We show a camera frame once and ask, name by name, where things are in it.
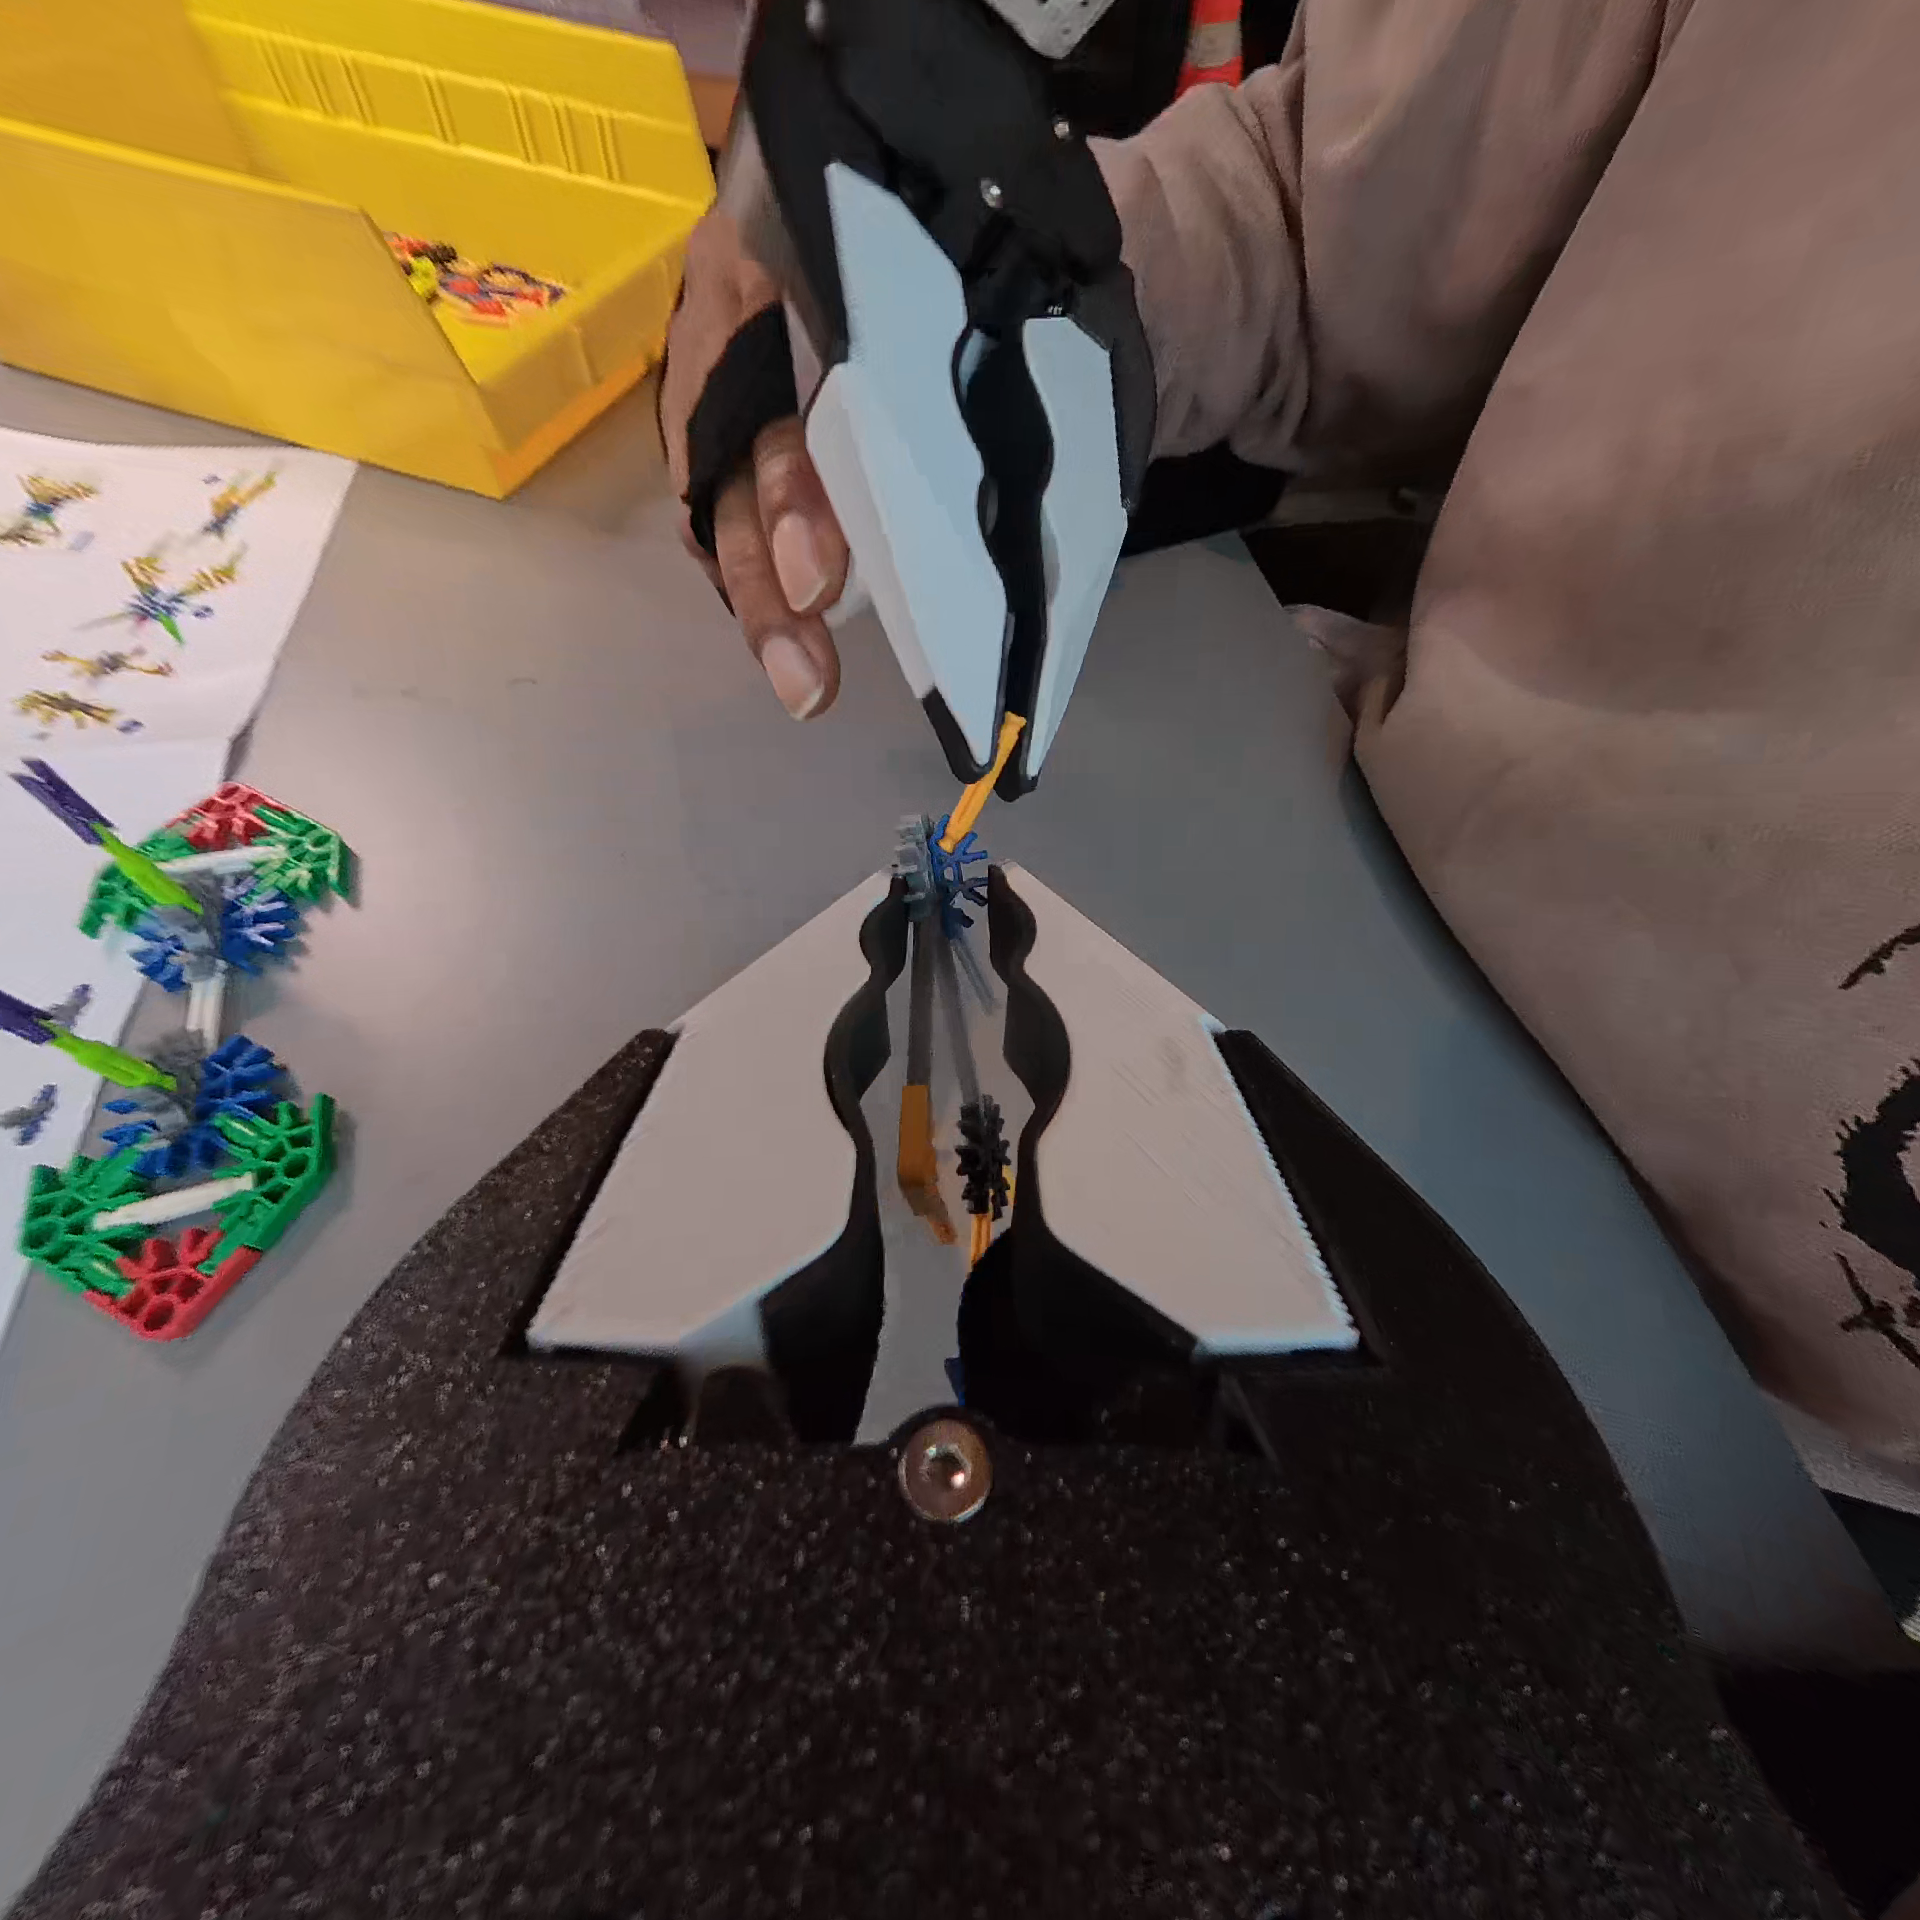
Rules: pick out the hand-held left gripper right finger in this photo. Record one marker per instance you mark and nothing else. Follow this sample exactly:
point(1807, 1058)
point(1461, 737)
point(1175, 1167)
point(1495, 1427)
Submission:
point(1201, 1201)

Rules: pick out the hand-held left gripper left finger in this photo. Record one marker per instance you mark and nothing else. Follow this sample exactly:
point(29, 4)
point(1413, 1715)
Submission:
point(692, 1201)

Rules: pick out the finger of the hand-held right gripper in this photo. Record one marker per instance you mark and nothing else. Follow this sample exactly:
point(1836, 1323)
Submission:
point(901, 450)
point(1076, 481)

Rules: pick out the colourful toy rod model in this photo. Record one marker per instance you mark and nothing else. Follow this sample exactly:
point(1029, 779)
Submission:
point(182, 1170)

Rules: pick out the person's right forearm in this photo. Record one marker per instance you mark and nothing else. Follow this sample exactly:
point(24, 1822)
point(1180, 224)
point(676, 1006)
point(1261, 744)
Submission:
point(1261, 241)

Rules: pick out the person's right hand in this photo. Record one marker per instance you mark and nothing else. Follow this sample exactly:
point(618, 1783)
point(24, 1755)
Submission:
point(786, 571)

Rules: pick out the orange traffic cone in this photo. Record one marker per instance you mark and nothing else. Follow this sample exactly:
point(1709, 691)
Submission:
point(1212, 36)

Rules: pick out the pile of toy building pieces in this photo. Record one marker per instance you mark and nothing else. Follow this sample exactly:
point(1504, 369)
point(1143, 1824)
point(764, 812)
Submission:
point(480, 286)

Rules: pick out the person's beige clothing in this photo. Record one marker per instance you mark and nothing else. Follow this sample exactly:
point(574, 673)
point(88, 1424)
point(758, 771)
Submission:
point(1680, 841)

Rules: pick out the yellow plastic bin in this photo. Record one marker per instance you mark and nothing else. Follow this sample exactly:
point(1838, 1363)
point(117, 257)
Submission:
point(271, 271)

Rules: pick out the white folded instruction booklet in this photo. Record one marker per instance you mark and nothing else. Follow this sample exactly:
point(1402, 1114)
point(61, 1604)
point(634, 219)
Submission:
point(121, 571)

